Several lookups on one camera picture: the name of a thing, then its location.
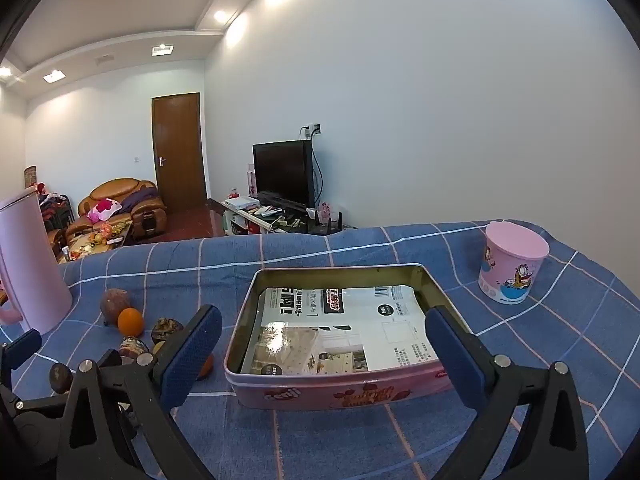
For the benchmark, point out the round ceiling downlight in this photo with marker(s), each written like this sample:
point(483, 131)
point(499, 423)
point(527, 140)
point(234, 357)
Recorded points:
point(220, 16)
point(5, 71)

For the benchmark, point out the white television stand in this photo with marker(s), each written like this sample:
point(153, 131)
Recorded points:
point(235, 222)

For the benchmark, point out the white wall outlet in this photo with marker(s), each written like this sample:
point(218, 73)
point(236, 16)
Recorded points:
point(311, 131)

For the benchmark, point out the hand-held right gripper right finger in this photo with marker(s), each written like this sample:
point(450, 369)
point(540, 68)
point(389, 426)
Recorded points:
point(452, 360)

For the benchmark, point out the purple cloth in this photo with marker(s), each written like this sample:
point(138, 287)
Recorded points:
point(137, 199)

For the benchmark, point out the black flat television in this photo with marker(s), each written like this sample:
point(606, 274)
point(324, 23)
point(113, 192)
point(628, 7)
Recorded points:
point(280, 172)

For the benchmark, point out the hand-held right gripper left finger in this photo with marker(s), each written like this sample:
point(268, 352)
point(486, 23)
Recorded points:
point(192, 355)

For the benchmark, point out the white set-top box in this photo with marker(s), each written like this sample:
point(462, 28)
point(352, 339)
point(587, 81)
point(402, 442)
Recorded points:
point(242, 202)

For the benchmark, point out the brown wooden door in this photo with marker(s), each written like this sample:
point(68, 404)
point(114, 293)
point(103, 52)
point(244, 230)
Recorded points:
point(177, 152)

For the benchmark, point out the black metal chairs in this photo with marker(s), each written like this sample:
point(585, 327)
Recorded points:
point(55, 210)

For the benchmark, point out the framed wall picture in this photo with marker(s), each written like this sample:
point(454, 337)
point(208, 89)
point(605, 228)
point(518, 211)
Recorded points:
point(30, 176)

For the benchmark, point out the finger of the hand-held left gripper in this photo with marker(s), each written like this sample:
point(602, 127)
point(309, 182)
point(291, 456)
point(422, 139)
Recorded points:
point(110, 357)
point(22, 345)

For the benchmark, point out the pink electric kettle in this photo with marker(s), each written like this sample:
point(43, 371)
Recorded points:
point(30, 260)

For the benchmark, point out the cluttered coffee table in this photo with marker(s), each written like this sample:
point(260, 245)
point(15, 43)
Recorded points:
point(95, 242)

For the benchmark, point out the tall pink box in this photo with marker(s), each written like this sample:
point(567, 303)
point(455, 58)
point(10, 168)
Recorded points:
point(251, 180)

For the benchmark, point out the brown passion fruit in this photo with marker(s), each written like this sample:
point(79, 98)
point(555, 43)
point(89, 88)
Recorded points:
point(115, 302)

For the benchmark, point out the brown leather sofa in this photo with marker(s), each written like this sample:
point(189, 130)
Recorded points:
point(56, 242)

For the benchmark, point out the black router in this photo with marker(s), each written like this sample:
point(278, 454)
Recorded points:
point(327, 227)

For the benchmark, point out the square ceiling light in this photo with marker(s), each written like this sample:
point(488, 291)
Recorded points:
point(54, 76)
point(162, 50)

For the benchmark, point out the brown leather armchair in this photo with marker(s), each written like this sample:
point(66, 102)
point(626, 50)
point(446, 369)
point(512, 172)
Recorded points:
point(145, 220)

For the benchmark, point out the pink tin box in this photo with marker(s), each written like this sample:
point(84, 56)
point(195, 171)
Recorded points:
point(325, 395)

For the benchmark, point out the pink cartoon cup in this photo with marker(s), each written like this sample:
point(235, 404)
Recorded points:
point(507, 270)

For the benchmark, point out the printed paper sheet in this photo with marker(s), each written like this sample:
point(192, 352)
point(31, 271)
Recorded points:
point(350, 330)

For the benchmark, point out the small yellow fruit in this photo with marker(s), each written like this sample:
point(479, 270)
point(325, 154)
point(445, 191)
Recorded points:
point(159, 347)

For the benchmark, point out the pink cushion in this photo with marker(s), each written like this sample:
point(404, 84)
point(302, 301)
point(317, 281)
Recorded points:
point(104, 210)

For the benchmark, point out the blue plaid blanket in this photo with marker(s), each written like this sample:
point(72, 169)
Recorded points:
point(350, 435)

